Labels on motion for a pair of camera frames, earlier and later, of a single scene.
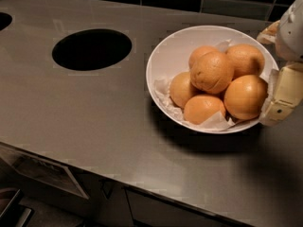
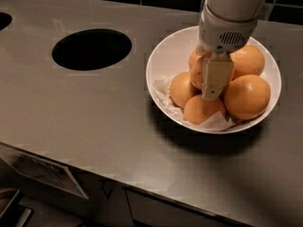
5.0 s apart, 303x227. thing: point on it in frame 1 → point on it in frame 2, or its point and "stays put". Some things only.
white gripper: [291, 35] → [221, 33]
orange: [181, 88] stays put
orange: [246, 60] stays put
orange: [245, 96] stays put
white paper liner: [271, 79] → [161, 88]
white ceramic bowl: [172, 49] stays put
